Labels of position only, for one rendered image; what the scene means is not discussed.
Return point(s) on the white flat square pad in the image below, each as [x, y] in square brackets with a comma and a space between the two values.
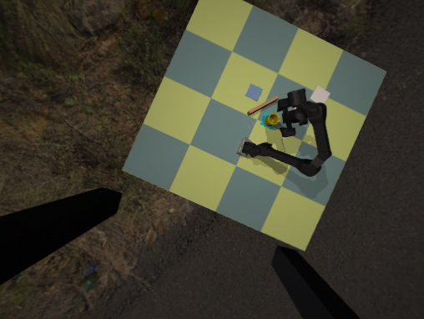
[319, 95]

